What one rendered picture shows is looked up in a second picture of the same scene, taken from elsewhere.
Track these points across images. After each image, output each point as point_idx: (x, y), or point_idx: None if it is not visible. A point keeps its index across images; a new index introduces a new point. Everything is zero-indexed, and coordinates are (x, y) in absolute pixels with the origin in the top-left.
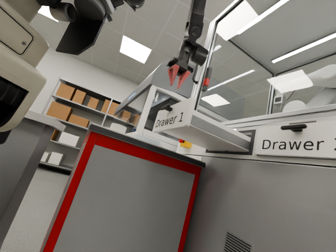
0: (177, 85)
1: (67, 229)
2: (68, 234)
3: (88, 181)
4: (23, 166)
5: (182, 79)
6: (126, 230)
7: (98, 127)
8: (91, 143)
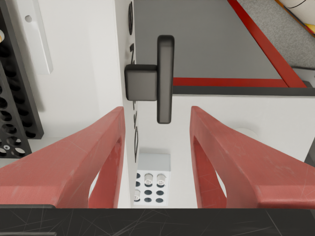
0: (122, 154)
1: (233, 20)
2: (228, 18)
3: (246, 47)
4: (313, 155)
5: (106, 151)
6: (147, 21)
7: (307, 93)
8: (290, 78)
